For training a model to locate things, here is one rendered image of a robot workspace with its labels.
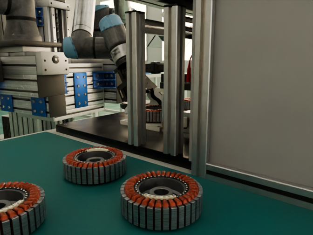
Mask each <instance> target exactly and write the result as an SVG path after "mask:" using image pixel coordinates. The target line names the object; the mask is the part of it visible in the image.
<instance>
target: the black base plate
mask: <svg viewBox="0 0 313 235"><path fill-rule="evenodd" d="M124 119H128V114H125V112H124V111H123V112H119V113H114V114H108V115H104V116H99V117H92V118H87V119H82V120H77V121H73V122H67V123H63V124H56V132H59V133H63V134H66V135H70V136H73V137H76V138H81V139H84V140H87V141H91V142H94V143H98V144H101V145H105V146H109V147H112V148H117V149H119V150H122V151H126V152H130V153H133V154H137V155H140V156H144V157H147V158H150V159H154V160H158V161H161V162H164V163H168V164H172V165H175V166H179V167H182V168H186V169H189V170H191V161H189V143H190V134H189V133H186V132H184V137H183V153H181V154H179V153H178V155H177V156H172V155H170V153H169V154H165V153H163V131H161V132H158V131H152V130H147V129H146V144H144V145H142V144H141V145H140V146H134V144H133V145H129V144H128V126H127V125H123V124H120V120H124Z"/></svg>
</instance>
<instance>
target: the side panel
mask: <svg viewBox="0 0 313 235"><path fill-rule="evenodd" d="M191 174H192V175H195V176H200V177H201V178H205V179H208V180H212V181H215V182H218V183H222V184H225V185H228V186H232V187H235V188H239V189H242V190H246V191H248V192H252V193H255V194H259V195H262V196H266V197H269V198H272V199H276V200H279V201H283V202H286V203H289V204H293V205H296V206H299V207H303V208H307V209H310V210H313V0H196V17H195V52H194V86H193V121H192V155H191Z"/></svg>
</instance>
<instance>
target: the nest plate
mask: <svg viewBox="0 0 313 235"><path fill-rule="evenodd" d="M120 124H123V125H128V119H124V120H120ZM146 129H147V130H152V131H158V132H161V130H162V123H160V122H158V123H157V122H155V123H154V122H152V123H151V122H146Z"/></svg>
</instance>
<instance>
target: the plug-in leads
mask: <svg viewBox="0 0 313 235"><path fill-rule="evenodd" d="M185 83H191V56H190V59H189V64H188V68H187V77H186V82H185Z"/></svg>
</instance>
